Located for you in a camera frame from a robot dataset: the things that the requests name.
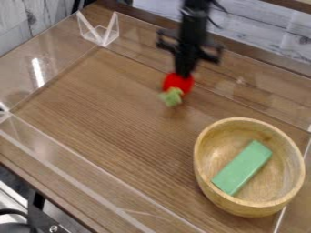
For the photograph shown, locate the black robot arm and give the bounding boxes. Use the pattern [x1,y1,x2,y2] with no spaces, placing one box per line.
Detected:
[155,0,223,79]

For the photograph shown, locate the red plush strawberry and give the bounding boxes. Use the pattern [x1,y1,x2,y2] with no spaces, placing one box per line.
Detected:
[159,73,195,107]

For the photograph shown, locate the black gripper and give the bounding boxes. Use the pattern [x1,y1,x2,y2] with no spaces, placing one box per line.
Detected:
[155,28,223,78]

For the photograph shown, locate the clear acrylic corner bracket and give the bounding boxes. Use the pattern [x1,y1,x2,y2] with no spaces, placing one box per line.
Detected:
[76,11,118,47]

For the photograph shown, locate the wooden bowl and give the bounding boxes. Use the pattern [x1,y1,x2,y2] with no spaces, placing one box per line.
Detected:
[193,117,305,218]

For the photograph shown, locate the green rectangular block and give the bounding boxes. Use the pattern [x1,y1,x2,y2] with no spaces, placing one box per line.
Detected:
[211,140,272,196]

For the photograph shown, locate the black cable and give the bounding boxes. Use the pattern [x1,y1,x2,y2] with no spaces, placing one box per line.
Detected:
[0,209,33,233]

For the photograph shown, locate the clear acrylic tray walls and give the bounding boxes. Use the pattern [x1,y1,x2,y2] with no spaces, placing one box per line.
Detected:
[0,5,311,233]

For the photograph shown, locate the black table leg bracket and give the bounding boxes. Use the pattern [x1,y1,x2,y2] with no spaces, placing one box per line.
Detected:
[28,189,70,233]

